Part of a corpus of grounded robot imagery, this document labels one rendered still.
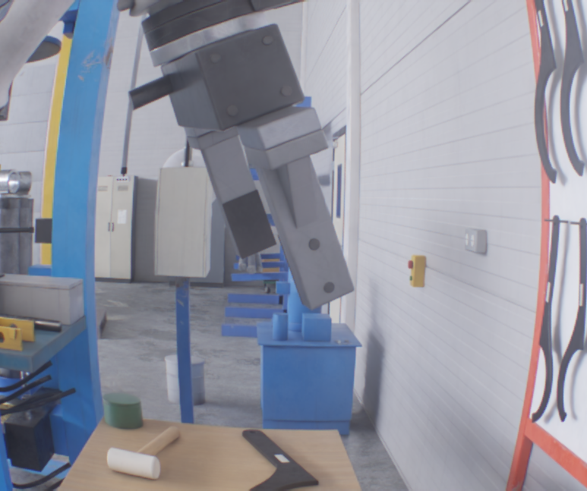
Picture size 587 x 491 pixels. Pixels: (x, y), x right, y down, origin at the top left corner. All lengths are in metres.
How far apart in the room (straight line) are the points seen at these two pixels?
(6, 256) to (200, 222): 1.78
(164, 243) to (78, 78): 0.78
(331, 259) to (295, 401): 4.34
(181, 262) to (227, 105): 2.48
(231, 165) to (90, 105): 2.26
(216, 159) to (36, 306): 1.90
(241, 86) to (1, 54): 0.66
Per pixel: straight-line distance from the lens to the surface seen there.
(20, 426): 2.72
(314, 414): 4.77
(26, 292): 2.39
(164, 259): 2.87
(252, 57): 0.39
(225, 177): 0.52
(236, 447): 1.62
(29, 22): 0.99
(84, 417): 2.88
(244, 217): 0.53
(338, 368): 4.71
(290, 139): 0.36
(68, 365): 2.83
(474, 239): 2.73
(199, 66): 0.39
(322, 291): 0.41
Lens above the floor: 1.47
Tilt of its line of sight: 4 degrees down
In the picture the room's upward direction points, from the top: 2 degrees clockwise
